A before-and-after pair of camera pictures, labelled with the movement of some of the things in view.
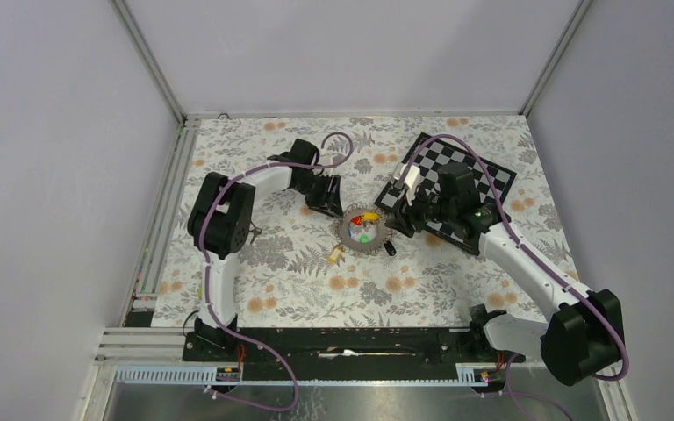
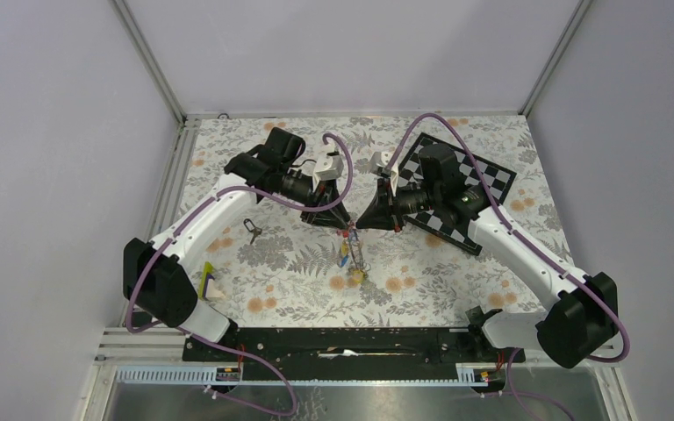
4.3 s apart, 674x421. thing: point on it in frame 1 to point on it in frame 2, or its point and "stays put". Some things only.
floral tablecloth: x=368 y=267 stays put
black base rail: x=349 y=345 stays put
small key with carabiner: x=255 y=230 stays put
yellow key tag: x=335 y=255 to x=358 y=276
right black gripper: x=400 y=220 to x=383 y=213
